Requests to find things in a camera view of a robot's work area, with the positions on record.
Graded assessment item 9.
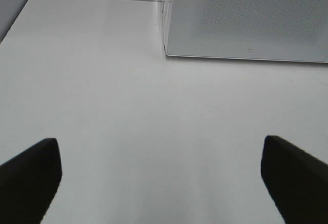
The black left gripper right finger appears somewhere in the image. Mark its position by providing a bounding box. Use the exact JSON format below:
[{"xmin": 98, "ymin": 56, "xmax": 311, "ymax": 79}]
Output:
[{"xmin": 260, "ymin": 135, "xmax": 327, "ymax": 223}]

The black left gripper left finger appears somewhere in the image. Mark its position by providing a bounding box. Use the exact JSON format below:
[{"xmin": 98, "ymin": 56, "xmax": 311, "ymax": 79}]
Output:
[{"xmin": 1, "ymin": 138, "xmax": 63, "ymax": 223}]

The white microwave door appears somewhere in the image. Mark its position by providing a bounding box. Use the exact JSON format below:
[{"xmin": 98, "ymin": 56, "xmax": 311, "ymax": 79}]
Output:
[{"xmin": 166, "ymin": 0, "xmax": 327, "ymax": 63}]

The white microwave oven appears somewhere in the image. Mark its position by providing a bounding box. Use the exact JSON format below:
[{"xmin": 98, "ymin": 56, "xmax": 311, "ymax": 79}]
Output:
[{"xmin": 161, "ymin": 0, "xmax": 173, "ymax": 53}]

